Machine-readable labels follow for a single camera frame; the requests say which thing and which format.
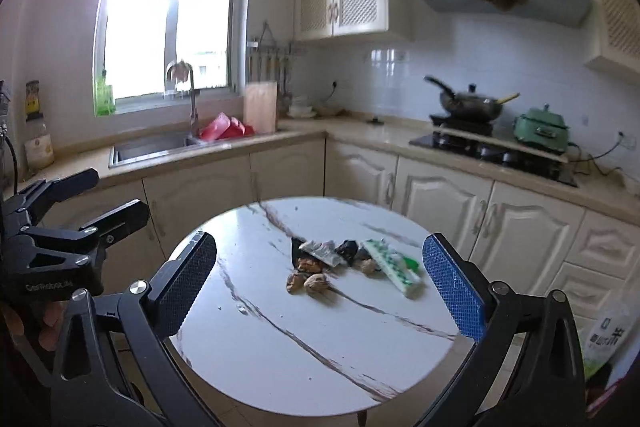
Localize green white toothpaste tube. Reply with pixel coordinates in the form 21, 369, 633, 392
361, 238, 423, 299

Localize black pot power cable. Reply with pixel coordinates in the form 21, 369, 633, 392
567, 132, 628, 178

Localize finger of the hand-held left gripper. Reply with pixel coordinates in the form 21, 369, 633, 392
75, 199, 151, 258
11, 168, 101, 229

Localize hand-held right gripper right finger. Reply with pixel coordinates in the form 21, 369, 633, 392
415, 233, 586, 427

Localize beige kitchen countertop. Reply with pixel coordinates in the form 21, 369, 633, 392
0, 114, 640, 228

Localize wire utensil rack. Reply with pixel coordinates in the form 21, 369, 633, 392
246, 21, 307, 82

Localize black power cord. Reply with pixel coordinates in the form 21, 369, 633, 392
320, 79, 386, 125

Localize white printed sachet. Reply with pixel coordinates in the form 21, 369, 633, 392
299, 239, 347, 269

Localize red plastic basket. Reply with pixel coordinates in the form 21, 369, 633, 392
199, 112, 256, 141

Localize cream base cabinets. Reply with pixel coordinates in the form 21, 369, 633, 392
0, 137, 640, 427

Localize wooden cutting board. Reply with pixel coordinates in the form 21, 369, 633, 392
243, 80, 279, 134

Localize steel kitchen faucet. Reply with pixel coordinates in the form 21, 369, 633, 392
165, 67, 201, 140

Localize long wooden board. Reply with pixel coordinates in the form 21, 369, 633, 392
432, 124, 571, 164

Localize stainless steel sink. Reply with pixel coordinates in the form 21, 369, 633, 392
110, 131, 211, 168

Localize yellow label bottle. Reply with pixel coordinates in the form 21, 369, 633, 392
25, 80, 41, 122

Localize cream lattice door cabinet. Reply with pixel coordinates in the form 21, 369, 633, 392
294, 0, 415, 42
582, 0, 640, 75

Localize white green rice bag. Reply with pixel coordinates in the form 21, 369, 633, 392
580, 297, 633, 380

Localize person's left hand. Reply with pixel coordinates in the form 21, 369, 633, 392
39, 301, 65, 352

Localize brown rag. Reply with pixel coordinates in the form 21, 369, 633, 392
166, 59, 193, 82

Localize green dish soap bottle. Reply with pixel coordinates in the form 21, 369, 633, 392
94, 77, 117, 116

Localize steel wok with lid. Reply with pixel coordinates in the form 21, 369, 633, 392
424, 76, 521, 120

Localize black induction cooker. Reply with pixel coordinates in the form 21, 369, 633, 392
430, 113, 496, 128

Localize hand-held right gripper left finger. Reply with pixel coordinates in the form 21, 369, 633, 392
50, 231, 221, 427

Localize black gas stove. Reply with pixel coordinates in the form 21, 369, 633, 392
409, 132, 578, 188

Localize glass jar with label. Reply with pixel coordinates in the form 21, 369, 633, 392
24, 117, 55, 172

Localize green electric pot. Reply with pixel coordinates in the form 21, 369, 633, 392
514, 105, 571, 152

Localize sliding glass window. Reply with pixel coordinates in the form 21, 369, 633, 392
94, 0, 248, 110

